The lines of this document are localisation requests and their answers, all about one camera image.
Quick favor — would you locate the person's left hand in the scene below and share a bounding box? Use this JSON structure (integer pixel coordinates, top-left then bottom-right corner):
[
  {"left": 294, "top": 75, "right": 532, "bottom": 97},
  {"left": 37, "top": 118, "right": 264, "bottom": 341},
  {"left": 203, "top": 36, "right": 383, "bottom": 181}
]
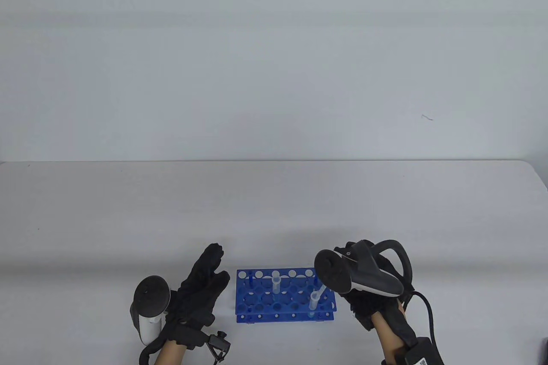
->
[{"left": 164, "top": 243, "right": 232, "bottom": 348}]

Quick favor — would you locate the person's right hand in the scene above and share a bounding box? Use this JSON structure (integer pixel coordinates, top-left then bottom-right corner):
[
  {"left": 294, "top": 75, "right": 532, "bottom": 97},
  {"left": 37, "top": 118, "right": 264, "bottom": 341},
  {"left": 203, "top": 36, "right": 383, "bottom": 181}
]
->
[{"left": 334, "top": 242, "right": 418, "bottom": 347}]

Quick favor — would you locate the blue test tube rack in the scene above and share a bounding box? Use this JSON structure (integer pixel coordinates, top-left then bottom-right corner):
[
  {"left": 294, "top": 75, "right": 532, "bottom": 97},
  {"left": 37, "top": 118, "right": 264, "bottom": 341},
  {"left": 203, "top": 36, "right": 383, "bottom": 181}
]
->
[{"left": 235, "top": 268, "right": 337, "bottom": 323}]

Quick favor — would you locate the person's right forearm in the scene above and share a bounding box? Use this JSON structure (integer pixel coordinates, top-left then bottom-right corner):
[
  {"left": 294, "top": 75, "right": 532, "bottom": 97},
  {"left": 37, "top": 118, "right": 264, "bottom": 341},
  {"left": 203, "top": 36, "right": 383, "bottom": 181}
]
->
[{"left": 372, "top": 312, "right": 405, "bottom": 365}]

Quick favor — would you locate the person's left forearm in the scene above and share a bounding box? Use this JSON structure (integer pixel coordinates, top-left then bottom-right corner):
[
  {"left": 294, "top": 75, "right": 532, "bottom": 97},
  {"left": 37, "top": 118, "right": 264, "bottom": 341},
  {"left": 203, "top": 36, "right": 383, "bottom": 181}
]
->
[{"left": 154, "top": 340, "right": 188, "bottom": 365}]

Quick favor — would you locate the black white handheld controller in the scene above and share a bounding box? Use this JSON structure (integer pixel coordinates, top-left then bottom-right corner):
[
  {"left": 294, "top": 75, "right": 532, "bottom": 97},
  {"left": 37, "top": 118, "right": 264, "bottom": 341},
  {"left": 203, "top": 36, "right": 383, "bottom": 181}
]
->
[
  {"left": 314, "top": 240, "right": 414, "bottom": 297},
  {"left": 130, "top": 276, "right": 172, "bottom": 345}
]

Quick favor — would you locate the black box with white label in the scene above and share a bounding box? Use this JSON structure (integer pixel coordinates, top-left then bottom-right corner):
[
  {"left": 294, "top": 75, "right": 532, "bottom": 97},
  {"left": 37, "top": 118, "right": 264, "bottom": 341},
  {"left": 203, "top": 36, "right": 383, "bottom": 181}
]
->
[{"left": 396, "top": 337, "right": 446, "bottom": 365}]

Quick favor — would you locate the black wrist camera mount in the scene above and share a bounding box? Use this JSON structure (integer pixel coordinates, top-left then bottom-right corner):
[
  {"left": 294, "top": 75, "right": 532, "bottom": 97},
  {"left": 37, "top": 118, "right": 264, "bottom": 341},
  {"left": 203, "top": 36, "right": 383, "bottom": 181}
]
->
[{"left": 203, "top": 331, "right": 232, "bottom": 361}]

